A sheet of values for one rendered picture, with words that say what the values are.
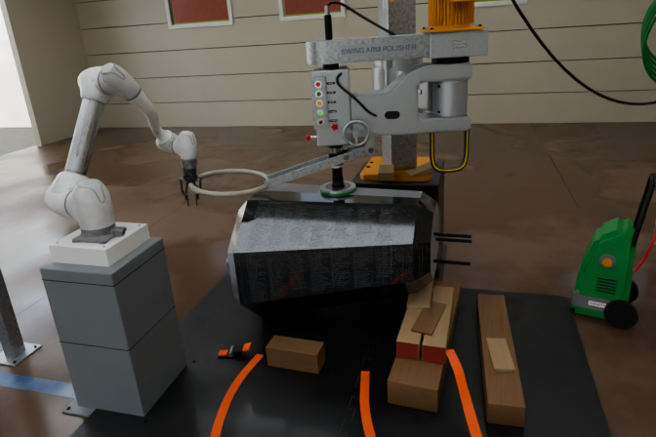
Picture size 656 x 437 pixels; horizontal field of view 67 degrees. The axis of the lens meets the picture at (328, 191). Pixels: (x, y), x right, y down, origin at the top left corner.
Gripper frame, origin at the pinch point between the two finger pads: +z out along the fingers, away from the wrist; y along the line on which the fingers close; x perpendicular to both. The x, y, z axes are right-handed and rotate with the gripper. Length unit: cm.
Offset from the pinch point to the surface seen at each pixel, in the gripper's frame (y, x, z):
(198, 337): -2, -22, 82
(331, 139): 79, -26, -39
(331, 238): 73, -51, 10
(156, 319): -20, -60, 41
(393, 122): 112, -34, -49
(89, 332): -49, -69, 37
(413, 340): 104, -96, 49
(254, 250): 32, -36, 20
